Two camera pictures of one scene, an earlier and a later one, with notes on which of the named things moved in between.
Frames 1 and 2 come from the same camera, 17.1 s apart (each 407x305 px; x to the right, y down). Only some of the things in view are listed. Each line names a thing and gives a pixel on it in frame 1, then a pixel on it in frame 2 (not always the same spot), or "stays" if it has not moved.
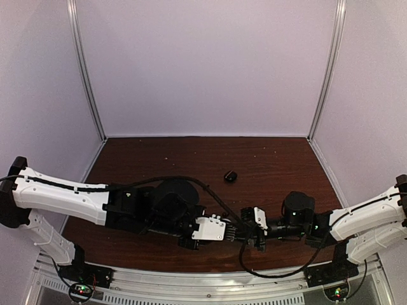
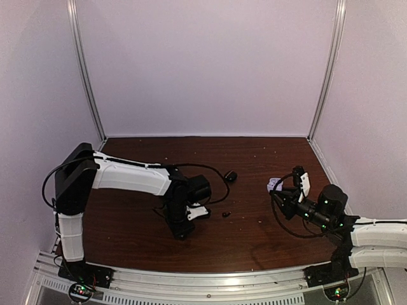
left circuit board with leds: [80, 291] stays
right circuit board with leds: [337, 293] stays
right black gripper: [255, 236] to [290, 200]
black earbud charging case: [231, 176] stays
